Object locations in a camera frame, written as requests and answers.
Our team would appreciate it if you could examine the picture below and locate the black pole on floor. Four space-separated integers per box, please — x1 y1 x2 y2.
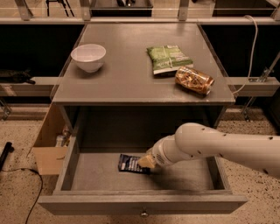
0 142 14 171

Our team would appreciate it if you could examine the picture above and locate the black object on ledge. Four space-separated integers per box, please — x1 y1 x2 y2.
0 69 35 85

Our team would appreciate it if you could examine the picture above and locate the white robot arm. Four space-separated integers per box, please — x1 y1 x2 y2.
138 122 280 179

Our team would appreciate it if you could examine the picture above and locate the dark blue rxbar wrapper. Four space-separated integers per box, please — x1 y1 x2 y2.
118 154 151 174

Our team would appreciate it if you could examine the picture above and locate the green chip bag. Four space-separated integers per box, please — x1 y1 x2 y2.
147 45 193 75

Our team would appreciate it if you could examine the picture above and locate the open grey top drawer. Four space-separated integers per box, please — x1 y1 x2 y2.
37 108 249 217

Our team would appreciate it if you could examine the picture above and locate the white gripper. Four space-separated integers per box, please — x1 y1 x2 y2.
138 135 182 169

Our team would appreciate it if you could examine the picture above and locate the black floor cable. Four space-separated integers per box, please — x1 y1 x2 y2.
0 167 44 224

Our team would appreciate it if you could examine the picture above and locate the white ceramic bowl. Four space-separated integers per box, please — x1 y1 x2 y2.
71 44 106 73

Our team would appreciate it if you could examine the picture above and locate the cardboard box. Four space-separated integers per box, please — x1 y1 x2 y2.
31 104 71 175

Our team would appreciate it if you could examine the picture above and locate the brown crushed drink can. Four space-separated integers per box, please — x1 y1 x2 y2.
175 66 214 95

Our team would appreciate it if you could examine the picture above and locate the metal drawer knob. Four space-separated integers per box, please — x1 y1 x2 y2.
140 209 149 218

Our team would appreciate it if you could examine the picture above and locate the metal railing frame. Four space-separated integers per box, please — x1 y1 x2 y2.
0 0 279 25

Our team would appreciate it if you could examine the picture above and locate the grey wooden cabinet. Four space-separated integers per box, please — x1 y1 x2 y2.
52 23 235 139

